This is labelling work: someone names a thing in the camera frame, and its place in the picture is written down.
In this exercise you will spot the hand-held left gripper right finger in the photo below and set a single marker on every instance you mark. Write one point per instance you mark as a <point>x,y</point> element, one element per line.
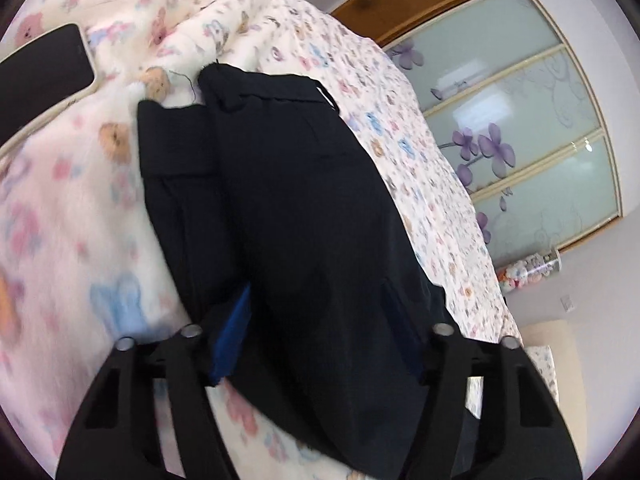
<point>452,365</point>

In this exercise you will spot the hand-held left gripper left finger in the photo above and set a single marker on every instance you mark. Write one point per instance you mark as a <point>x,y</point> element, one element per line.
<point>234,337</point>

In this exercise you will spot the black pants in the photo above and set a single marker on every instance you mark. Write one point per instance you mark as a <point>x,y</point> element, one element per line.
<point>300,220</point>

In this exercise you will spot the printed wedge pillow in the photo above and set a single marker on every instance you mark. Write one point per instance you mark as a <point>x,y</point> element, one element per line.
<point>542,365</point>

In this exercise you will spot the beige and pink headboard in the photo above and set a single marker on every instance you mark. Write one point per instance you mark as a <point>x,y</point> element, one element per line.
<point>560,345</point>

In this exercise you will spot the clear jar of plush toys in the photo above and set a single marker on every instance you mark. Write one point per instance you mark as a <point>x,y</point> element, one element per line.
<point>530,270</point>

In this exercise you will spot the wardrobe with floral glass doors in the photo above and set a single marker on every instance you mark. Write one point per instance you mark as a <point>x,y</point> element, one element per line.
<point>520,130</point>

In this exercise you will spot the black pad with beige trim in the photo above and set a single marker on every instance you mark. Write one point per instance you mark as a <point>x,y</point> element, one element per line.
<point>42,77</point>

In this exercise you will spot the brown wooden door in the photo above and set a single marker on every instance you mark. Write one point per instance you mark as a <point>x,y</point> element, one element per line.
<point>400,0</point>

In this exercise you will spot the white wall socket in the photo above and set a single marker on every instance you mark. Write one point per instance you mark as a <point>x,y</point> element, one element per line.
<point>567,303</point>

